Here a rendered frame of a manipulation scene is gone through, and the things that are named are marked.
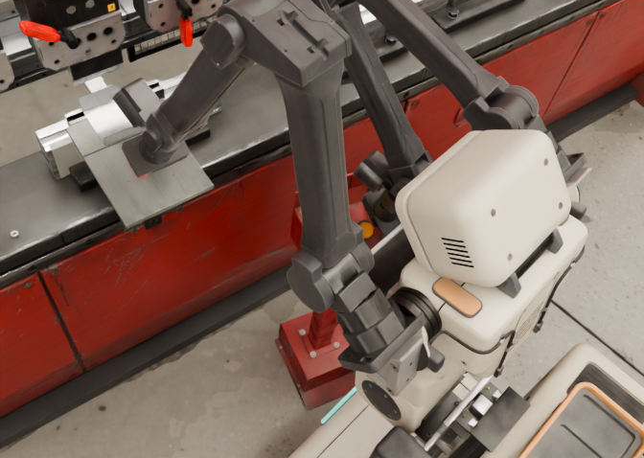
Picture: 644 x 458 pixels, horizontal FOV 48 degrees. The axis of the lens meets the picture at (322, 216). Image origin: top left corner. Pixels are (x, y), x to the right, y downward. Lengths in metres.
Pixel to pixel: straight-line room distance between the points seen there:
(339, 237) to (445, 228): 0.14
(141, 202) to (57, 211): 0.23
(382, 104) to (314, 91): 0.58
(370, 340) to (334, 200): 0.22
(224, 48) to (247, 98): 0.90
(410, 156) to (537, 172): 0.40
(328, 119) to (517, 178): 0.30
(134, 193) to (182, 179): 0.09
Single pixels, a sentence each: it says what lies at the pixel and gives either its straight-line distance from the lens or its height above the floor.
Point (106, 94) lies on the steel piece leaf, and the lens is 1.52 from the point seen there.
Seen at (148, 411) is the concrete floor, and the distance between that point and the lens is 2.25.
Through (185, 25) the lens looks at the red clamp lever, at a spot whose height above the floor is 1.21.
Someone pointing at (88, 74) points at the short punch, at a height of 1.11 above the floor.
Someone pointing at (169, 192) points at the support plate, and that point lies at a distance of 1.37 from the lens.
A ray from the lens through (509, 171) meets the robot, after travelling 0.98.
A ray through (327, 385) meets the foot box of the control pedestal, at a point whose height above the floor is 0.01.
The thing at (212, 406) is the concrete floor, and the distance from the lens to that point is 2.24.
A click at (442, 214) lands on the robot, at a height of 1.35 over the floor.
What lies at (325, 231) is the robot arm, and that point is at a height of 1.35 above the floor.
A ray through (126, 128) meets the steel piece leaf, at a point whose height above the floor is 1.02.
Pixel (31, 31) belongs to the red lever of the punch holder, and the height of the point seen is 1.31.
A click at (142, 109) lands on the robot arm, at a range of 1.18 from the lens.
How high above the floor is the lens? 2.12
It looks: 56 degrees down
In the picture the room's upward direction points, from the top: 11 degrees clockwise
